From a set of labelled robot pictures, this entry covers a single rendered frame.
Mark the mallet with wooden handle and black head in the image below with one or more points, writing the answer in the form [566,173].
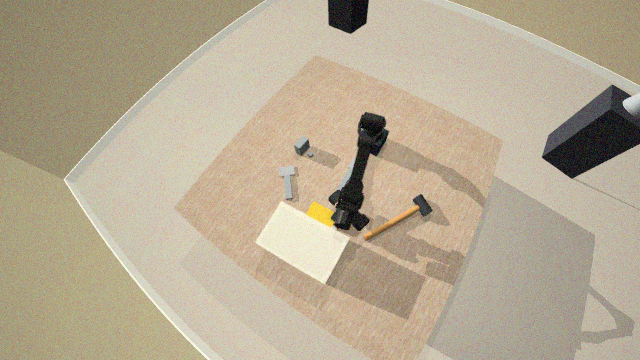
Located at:
[421,205]

